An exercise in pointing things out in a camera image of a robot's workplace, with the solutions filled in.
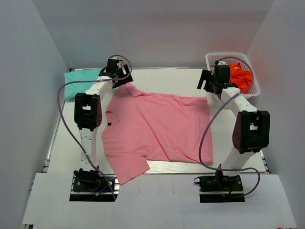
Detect folded teal t-shirt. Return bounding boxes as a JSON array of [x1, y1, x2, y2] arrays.
[[64, 68, 101, 99]]

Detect orange t-shirt in basket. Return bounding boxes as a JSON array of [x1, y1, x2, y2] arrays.
[[228, 63, 252, 91]]

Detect pink t-shirt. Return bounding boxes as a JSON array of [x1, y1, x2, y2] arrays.
[[102, 83, 214, 184]]

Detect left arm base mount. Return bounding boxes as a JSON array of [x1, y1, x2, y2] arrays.
[[69, 169, 120, 202]]

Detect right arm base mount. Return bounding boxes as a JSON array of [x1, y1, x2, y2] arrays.
[[193, 175, 245, 203]]

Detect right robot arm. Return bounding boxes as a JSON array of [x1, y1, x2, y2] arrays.
[[197, 59, 270, 190]]

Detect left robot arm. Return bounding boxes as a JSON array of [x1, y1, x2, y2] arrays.
[[74, 55, 133, 169]]

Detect white plastic basket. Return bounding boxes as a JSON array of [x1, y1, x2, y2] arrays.
[[205, 52, 260, 99]]

